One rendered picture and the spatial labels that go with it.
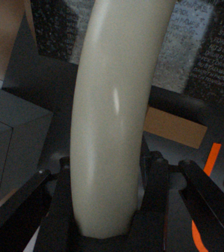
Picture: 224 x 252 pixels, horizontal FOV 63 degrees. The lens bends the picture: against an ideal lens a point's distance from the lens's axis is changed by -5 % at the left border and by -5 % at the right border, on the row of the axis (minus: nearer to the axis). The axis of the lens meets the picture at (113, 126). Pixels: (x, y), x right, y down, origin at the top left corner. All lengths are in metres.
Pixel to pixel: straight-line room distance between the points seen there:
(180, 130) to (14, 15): 1.11
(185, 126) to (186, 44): 0.64
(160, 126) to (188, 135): 0.14
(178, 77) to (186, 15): 0.12
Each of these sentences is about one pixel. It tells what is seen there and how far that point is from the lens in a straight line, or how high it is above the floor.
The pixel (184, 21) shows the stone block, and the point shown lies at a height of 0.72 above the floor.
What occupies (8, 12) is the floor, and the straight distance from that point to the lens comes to 1.34.
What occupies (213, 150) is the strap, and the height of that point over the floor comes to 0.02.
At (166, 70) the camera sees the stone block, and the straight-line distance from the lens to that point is 0.39.
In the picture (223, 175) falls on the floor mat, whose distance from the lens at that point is 1.26.
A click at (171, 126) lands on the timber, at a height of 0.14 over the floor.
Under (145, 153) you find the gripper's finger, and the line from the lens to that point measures 0.15.
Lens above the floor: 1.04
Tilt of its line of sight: 76 degrees down
